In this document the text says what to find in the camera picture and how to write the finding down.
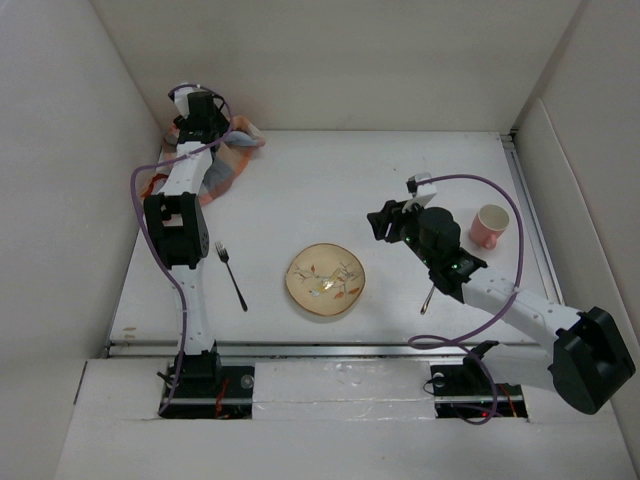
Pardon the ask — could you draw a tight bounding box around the aluminium right side rail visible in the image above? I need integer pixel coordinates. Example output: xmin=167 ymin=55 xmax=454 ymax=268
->
xmin=500 ymin=135 xmax=565 ymax=305

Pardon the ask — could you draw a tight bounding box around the black metal fork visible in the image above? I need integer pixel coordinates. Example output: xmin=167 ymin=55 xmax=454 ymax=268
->
xmin=214 ymin=241 xmax=248 ymax=312

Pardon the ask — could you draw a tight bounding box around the black metal spoon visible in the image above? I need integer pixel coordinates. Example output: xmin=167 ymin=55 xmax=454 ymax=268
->
xmin=420 ymin=285 xmax=435 ymax=315

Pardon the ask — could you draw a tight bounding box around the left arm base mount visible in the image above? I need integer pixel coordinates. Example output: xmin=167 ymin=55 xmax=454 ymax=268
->
xmin=159 ymin=365 xmax=255 ymax=420

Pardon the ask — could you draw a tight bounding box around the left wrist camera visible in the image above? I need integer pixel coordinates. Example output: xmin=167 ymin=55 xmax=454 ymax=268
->
xmin=172 ymin=84 xmax=207 ymax=118

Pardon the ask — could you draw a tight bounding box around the checkered orange blue cloth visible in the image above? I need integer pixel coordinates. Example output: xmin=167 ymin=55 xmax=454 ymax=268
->
xmin=137 ymin=115 xmax=266 ymax=206

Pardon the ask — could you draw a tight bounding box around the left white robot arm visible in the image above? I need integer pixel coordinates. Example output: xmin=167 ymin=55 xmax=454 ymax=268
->
xmin=143 ymin=84 xmax=230 ymax=399

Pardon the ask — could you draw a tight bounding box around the pink ceramic cup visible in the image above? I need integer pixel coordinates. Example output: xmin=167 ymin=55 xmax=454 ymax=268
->
xmin=469 ymin=204 xmax=510 ymax=250

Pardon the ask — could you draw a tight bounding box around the aluminium rail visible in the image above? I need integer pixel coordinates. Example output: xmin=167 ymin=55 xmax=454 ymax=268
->
xmin=500 ymin=135 xmax=565 ymax=305
xmin=107 ymin=340 xmax=541 ymax=359

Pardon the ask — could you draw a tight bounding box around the beige floral ceramic plate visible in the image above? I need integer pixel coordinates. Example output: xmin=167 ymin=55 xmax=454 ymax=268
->
xmin=285 ymin=243 xmax=366 ymax=317

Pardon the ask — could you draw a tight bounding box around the aluminium front rail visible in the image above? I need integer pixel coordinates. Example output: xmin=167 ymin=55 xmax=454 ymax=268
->
xmin=107 ymin=340 xmax=541 ymax=359

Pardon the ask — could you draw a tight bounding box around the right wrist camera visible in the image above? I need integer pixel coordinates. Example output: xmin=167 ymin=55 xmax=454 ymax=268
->
xmin=405 ymin=173 xmax=437 ymax=208

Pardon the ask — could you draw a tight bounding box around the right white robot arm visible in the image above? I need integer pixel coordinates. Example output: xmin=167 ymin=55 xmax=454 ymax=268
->
xmin=367 ymin=200 xmax=636 ymax=415

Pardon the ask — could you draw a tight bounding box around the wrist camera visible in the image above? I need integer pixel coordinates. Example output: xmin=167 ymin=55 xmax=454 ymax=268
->
xmin=172 ymin=84 xmax=207 ymax=118
xmin=405 ymin=173 xmax=437 ymax=208

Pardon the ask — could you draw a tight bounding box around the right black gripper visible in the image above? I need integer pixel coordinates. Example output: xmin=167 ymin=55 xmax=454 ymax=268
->
xmin=366 ymin=196 xmax=437 ymax=269

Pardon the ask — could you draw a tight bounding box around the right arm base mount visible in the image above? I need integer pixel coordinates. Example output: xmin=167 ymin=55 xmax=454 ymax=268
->
xmin=423 ymin=364 xmax=528 ymax=421

